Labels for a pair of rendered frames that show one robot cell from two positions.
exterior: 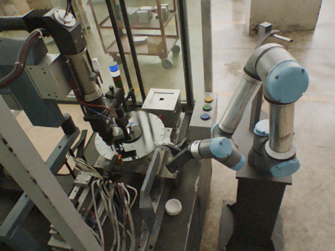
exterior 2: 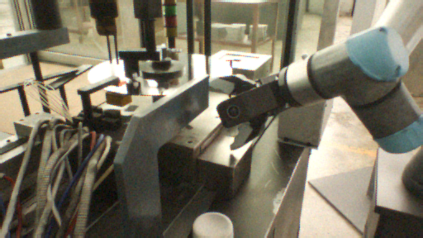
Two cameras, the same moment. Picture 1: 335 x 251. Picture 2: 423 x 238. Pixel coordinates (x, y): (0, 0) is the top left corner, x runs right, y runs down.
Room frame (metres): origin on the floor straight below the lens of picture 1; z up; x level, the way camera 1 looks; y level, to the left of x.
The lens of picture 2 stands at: (0.23, 0.01, 1.17)
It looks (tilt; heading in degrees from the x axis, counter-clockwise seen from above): 25 degrees down; 6
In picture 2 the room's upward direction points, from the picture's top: straight up
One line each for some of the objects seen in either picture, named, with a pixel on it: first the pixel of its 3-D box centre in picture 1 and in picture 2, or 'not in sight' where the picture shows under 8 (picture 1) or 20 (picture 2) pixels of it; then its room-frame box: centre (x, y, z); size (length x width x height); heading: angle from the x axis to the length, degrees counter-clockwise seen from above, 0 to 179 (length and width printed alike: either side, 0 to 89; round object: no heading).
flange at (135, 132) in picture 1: (129, 132); (161, 64); (0.96, 0.19, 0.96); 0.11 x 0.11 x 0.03
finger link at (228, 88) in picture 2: (165, 142); (226, 81); (0.86, 0.04, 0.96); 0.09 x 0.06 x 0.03; 51
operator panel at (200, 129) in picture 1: (204, 118); (310, 100); (1.12, -0.19, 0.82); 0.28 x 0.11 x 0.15; 160
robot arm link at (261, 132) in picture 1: (268, 136); not in sight; (0.84, -0.42, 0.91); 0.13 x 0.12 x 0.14; 2
